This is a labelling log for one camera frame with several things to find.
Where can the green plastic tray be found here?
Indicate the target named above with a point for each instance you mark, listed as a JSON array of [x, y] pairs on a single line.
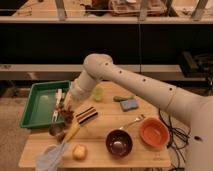
[[40, 105]]

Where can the dark box on shelf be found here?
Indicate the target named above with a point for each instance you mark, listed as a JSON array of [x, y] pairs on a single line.
[[196, 66]]

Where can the light green cup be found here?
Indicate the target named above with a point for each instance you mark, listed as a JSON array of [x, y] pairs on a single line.
[[97, 94]]

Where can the striped black white cloth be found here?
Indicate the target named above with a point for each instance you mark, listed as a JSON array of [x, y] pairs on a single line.
[[86, 115]]

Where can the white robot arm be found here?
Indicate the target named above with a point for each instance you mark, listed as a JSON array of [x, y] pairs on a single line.
[[193, 110]]

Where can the dark red grape bunch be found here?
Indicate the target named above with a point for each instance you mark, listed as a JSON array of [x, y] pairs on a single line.
[[66, 114]]

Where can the green pepper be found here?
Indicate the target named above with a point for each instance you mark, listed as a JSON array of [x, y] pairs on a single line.
[[120, 98]]

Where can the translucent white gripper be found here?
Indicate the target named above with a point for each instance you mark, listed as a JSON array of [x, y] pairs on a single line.
[[69, 102]]

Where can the white plastic fork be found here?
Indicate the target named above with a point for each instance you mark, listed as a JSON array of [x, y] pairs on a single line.
[[58, 99]]

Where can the metal spoon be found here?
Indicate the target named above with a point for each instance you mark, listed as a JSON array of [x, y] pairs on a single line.
[[137, 119]]

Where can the yellow apple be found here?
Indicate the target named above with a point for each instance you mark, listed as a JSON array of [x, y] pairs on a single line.
[[79, 152]]

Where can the blue sponge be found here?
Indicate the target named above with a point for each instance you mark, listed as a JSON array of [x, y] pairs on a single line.
[[129, 104]]

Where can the orange bowl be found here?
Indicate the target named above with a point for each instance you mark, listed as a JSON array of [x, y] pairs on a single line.
[[154, 132]]

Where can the dark purple bowl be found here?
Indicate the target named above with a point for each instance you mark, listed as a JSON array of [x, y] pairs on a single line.
[[119, 143]]

